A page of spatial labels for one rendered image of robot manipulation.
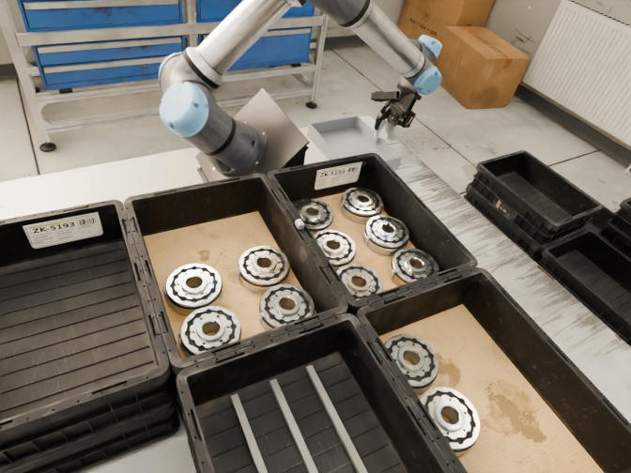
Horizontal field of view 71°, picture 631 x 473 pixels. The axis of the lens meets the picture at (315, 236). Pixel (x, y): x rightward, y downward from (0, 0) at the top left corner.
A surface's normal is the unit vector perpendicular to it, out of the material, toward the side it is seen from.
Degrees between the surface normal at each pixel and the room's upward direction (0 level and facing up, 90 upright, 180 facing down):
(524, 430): 0
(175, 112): 45
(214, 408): 0
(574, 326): 0
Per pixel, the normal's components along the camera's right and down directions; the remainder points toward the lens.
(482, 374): 0.14, -0.70
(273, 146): -0.50, -0.34
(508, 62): 0.33, 0.67
